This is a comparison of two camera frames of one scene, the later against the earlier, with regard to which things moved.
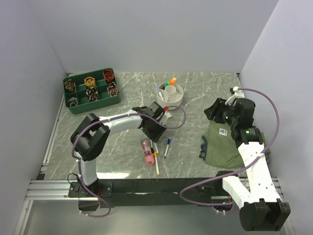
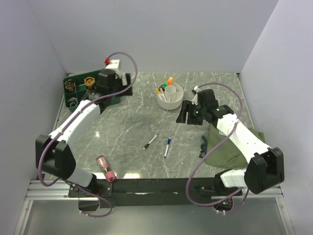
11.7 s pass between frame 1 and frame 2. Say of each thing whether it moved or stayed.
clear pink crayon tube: moved
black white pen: moved
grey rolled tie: stayed
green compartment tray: stayed
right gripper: moved
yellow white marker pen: moved
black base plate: stayed
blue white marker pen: stayed
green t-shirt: stayed
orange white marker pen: moved
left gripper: moved
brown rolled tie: stayed
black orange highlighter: moved
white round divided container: stayed
